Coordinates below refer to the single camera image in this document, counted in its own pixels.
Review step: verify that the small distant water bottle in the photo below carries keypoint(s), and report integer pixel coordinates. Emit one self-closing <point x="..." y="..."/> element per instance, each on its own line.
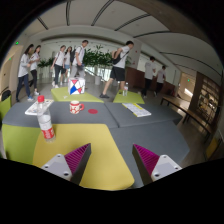
<point x="125" y="91"/>

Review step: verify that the red blue white cube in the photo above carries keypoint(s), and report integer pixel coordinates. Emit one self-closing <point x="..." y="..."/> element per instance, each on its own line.
<point x="76" y="86"/>

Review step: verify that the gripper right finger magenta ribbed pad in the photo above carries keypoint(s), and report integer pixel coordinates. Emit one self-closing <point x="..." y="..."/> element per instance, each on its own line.
<point x="151" y="166"/>

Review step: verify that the black bag on green chair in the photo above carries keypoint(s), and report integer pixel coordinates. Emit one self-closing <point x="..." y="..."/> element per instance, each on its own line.
<point x="5" y="95"/>

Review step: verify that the far right person in white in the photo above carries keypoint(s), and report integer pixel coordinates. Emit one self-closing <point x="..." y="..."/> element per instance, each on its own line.
<point x="160" y="79"/>

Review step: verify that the red round coaster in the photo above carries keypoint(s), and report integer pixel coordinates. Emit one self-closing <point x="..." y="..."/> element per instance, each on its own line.
<point x="92" y="111"/>

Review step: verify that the open magazine on table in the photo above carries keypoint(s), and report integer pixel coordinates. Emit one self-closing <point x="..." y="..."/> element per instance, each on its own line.
<point x="32" y="110"/>

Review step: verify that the person with black backpack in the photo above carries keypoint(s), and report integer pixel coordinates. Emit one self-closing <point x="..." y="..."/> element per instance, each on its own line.
<point x="118" y="69"/>

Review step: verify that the clear water bottle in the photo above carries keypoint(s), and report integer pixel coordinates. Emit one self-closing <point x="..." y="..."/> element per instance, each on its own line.
<point x="44" y="120"/>

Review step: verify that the green potted plants row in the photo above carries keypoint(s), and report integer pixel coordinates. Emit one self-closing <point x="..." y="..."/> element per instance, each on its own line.
<point x="94" y="58"/>

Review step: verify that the long wooden bench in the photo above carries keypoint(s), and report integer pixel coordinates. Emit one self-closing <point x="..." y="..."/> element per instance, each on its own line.
<point x="188" y="113"/>

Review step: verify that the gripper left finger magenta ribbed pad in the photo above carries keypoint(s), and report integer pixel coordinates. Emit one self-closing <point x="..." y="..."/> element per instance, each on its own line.
<point x="71" y="166"/>

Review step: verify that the person in white at right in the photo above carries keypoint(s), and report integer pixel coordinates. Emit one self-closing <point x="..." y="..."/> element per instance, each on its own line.
<point x="150" y="69"/>

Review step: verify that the person in white, blue shorts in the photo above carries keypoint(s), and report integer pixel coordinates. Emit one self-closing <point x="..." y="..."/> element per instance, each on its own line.
<point x="64" y="71"/>

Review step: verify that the tall person in white shirt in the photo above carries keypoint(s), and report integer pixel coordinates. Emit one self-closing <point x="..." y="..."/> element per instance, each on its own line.
<point x="77" y="64"/>

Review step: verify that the red and white mug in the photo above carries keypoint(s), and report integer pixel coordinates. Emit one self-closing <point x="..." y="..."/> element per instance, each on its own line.
<point x="76" y="107"/>

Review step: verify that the person in white, dark trousers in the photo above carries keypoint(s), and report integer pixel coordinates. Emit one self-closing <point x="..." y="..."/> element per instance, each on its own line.
<point x="58" y="63"/>

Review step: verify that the person in white, far left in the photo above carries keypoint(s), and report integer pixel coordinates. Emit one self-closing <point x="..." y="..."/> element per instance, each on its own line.
<point x="23" y="73"/>

